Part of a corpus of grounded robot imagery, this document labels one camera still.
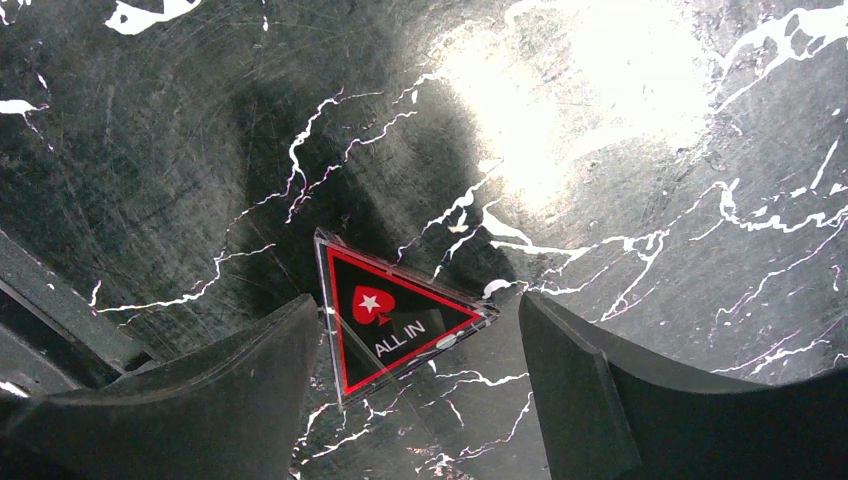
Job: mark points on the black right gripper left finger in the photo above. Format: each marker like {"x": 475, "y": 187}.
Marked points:
{"x": 229, "y": 410}

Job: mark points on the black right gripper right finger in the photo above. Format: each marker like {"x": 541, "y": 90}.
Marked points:
{"x": 611, "y": 409}

